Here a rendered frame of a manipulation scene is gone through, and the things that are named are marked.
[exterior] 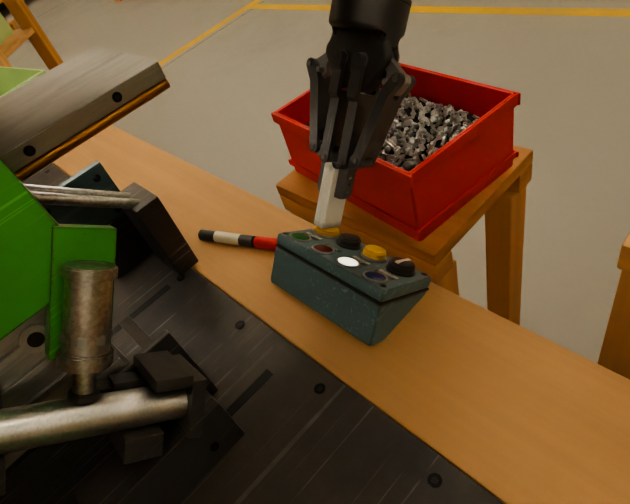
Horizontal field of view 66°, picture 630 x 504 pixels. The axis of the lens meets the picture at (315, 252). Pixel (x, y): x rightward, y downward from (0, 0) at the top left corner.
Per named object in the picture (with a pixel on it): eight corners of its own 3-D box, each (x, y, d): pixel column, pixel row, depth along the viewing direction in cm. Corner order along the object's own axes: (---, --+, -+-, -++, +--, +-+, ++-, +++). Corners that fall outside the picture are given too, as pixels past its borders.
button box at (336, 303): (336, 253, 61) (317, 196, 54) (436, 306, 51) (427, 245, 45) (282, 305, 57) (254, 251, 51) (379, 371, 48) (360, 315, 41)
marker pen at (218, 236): (200, 243, 64) (195, 234, 62) (207, 234, 64) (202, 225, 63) (284, 255, 58) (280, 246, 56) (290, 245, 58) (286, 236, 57)
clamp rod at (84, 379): (73, 325, 33) (70, 407, 34) (107, 322, 35) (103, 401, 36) (67, 316, 35) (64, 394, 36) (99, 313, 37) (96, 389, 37)
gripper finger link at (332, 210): (348, 164, 52) (353, 165, 52) (336, 224, 55) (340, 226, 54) (329, 163, 50) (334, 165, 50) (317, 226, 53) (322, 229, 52)
